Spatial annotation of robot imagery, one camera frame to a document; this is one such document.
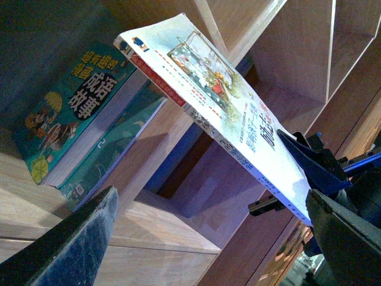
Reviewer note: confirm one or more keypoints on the dark green book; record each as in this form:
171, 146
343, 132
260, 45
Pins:
110, 149

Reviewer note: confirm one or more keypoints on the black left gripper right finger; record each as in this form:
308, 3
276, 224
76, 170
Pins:
350, 244

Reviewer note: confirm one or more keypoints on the teal comic idiom book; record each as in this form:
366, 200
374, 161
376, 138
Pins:
74, 114

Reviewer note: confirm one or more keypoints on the white illustrated paperback book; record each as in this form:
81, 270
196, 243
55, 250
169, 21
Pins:
176, 57

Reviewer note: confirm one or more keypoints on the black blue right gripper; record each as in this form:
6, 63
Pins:
354, 184

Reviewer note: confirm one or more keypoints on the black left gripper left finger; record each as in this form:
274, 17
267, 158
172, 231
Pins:
71, 252

